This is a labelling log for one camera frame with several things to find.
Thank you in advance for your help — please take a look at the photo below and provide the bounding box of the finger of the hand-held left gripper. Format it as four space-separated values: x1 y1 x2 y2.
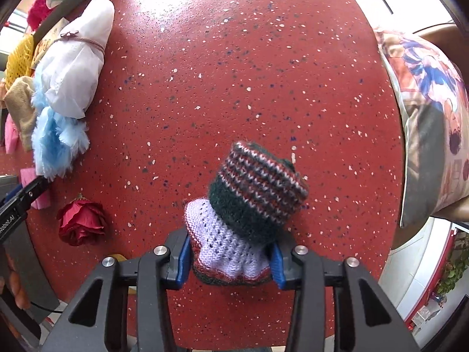
0 177 51 209

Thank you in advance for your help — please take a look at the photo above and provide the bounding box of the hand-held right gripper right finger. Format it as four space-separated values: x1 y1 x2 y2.
269 233 422 352

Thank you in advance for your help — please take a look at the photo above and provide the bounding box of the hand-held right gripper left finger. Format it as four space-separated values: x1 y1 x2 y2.
38 227 193 352

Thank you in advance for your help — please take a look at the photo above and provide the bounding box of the striped knitted hat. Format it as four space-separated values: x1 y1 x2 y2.
183 141 310 287

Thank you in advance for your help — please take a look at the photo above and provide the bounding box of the pink fluffy cloth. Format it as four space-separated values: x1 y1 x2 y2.
20 167 52 209

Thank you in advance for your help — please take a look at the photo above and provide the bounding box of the light blue fluffy cloth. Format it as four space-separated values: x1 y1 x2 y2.
31 70 90 180

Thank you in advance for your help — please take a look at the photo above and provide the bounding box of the red fabric rose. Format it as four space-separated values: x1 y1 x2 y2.
57 194 108 246

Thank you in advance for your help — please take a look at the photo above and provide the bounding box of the beige sock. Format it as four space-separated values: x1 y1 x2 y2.
4 76 39 153

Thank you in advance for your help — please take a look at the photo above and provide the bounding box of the yellow foam net sleeve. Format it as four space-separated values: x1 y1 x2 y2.
5 35 35 90

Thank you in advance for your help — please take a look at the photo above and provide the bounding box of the white tissue-wrapped bundle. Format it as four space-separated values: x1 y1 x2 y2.
35 0 115 120

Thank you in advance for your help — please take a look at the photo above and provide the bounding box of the grey box lid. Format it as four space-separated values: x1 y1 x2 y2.
33 0 123 43

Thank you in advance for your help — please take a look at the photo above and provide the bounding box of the potted plant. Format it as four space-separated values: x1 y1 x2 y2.
438 242 466 305

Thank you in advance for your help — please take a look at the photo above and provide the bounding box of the magenta knitted scrubber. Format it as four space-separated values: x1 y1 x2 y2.
26 0 55 32

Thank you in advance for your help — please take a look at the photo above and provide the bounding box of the printed cushion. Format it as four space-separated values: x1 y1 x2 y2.
374 26 469 228

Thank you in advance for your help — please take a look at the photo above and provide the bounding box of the brown chair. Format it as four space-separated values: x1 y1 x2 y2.
418 24 469 45

